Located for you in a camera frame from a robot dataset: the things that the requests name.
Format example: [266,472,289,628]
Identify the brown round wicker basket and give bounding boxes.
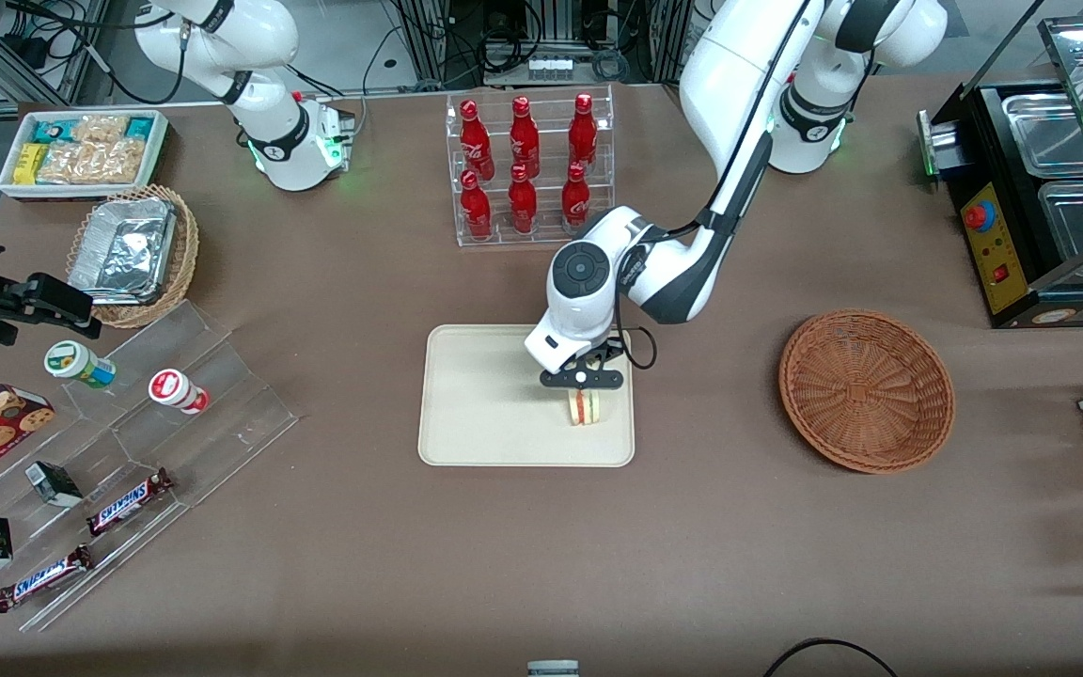
[778,309,956,474]

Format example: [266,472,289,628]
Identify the aluminium foil containers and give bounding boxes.
[69,197,178,305]

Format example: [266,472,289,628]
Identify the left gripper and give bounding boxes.
[524,324,625,417]

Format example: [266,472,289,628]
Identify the red lid yogurt cup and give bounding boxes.
[148,369,212,416]

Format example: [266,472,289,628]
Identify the light wicker basket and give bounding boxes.
[67,184,200,329]

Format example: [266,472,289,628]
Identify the triangular sandwich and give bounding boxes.
[567,387,604,427]

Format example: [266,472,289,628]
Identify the green lid yogurt cup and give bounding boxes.
[43,340,118,390]

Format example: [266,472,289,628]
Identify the clear acrylic bottle rack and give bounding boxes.
[446,85,616,247]

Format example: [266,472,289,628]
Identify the yellow snack pack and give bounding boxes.
[13,143,50,187]

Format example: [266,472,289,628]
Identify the snickers bar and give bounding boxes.
[86,467,174,538]
[0,543,96,614]

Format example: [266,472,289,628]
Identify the black food warmer case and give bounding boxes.
[918,14,1083,330]

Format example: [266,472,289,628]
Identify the clear acrylic stepped display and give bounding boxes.
[0,299,300,633]

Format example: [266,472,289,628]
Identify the white rectangular snack bin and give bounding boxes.
[0,109,171,201]

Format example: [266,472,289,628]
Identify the red cola bottle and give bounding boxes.
[509,96,542,178]
[567,92,600,170]
[560,162,592,235]
[459,169,494,242]
[507,165,540,236]
[459,100,495,181]

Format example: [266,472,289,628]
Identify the clear cracker bag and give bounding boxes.
[38,139,147,185]
[71,114,130,148]

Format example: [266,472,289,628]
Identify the cream plastic tray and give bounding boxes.
[417,324,636,468]

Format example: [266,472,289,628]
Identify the black table cable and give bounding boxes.
[764,638,899,677]

